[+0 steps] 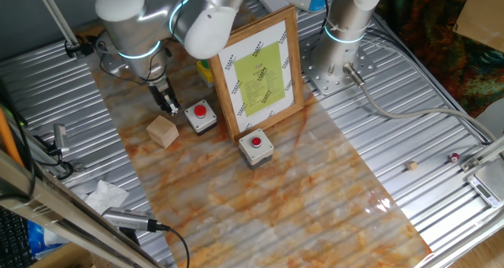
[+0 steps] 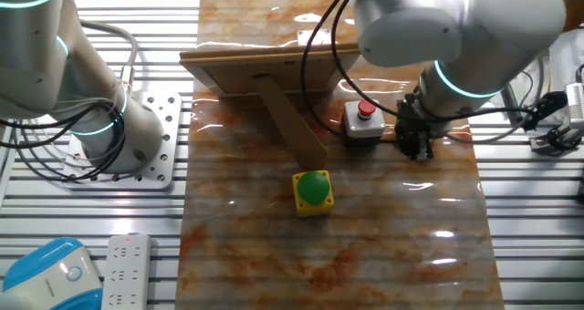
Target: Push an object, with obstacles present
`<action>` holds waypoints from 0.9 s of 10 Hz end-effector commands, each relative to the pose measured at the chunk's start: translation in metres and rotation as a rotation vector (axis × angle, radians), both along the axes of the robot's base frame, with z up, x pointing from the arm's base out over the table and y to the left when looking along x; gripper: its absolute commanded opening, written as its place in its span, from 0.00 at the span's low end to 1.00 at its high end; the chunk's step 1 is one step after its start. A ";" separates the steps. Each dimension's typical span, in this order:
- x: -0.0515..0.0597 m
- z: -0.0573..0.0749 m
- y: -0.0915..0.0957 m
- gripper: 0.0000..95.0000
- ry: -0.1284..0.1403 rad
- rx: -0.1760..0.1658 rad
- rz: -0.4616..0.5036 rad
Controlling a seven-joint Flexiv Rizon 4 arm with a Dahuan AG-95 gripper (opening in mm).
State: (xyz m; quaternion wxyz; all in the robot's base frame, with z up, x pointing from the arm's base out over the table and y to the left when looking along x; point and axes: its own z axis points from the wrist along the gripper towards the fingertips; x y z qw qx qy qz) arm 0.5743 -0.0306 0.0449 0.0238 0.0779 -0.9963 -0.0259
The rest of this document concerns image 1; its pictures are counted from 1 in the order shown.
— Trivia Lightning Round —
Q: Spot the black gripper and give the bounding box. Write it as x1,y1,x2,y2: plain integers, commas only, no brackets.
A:
148,76,182,116

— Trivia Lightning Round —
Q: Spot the light wooden block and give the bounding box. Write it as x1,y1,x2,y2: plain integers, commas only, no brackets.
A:
146,114,180,149

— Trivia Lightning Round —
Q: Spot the red button grey box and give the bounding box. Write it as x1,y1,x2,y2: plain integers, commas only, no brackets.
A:
183,99,218,136
237,127,275,169

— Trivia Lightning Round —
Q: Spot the green button yellow box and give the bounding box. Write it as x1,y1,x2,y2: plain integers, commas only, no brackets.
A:
195,58,216,88

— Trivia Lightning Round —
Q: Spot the crumpled white tissue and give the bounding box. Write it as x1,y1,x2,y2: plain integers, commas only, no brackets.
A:
72,179,131,216

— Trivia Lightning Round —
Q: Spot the orange marble pattern mat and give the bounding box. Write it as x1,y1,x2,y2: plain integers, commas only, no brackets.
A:
74,0,433,268

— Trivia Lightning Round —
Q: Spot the silver stand pole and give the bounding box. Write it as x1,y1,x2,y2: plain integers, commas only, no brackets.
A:
31,0,86,60

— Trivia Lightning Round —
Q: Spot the orange stick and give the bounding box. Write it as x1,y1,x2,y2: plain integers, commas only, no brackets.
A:
0,108,24,167

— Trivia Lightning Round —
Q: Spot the brown cardboard box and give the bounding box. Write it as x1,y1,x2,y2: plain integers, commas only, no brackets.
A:
30,242,98,268

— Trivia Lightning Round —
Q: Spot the blue tissue pack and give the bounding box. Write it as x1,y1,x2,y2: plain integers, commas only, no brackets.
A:
26,219,66,259

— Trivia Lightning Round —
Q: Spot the black keyboard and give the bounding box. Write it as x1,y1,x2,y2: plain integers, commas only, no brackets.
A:
0,207,37,268

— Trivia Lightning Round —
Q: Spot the colourful patterned cloth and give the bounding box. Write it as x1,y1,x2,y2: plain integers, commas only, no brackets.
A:
376,0,504,118

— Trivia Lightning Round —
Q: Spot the grey plastic cover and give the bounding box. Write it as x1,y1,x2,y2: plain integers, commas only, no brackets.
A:
474,98,504,140

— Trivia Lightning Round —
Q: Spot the brown cardboard sheet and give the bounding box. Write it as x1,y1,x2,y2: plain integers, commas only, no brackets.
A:
452,0,504,54

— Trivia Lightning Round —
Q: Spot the silver digital scale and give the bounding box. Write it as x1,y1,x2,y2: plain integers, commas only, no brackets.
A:
466,157,504,209

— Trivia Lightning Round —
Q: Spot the wooden picture frame stand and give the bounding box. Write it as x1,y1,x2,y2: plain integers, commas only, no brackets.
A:
207,4,305,143

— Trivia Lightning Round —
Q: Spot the black wrapped cable connector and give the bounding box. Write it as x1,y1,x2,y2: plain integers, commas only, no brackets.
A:
73,38,96,57

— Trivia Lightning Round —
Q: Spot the silver camera on mount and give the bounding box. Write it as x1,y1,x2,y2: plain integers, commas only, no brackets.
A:
53,123,71,155

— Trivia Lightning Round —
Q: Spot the silver camera with bracket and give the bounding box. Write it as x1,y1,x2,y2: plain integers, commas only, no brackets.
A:
101,207,171,234

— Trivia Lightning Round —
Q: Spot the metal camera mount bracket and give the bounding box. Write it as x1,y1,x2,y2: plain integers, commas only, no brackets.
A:
23,133,86,181

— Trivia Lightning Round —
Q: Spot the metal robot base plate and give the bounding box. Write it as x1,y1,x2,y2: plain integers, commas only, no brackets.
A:
301,37,378,96

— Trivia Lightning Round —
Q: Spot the black camera cable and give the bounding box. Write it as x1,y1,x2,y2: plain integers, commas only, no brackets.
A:
157,224,191,268

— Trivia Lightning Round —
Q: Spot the aluminium frame beam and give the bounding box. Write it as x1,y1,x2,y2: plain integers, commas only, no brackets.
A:
0,147,162,268

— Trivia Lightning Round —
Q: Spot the thick grey cable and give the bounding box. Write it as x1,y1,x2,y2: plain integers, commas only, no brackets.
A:
342,61,499,143

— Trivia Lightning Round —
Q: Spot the black base cable bundle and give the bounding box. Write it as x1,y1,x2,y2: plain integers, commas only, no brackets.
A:
321,0,334,28

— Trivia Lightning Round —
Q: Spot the aluminium rail bracket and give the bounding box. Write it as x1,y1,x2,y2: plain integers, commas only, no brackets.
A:
459,136,504,173

